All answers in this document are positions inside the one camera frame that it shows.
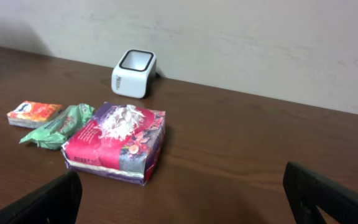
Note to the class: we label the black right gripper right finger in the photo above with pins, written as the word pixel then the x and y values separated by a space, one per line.
pixel 308 192

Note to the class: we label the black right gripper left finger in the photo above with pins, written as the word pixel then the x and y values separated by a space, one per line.
pixel 55 202

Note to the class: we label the green wet wipes packet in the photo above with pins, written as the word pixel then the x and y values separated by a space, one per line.
pixel 53 134

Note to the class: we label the purple red tissue pack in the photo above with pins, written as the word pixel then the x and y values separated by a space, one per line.
pixel 121 142

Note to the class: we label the orange Kleenex tissue pack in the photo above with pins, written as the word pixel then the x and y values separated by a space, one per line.
pixel 30 114

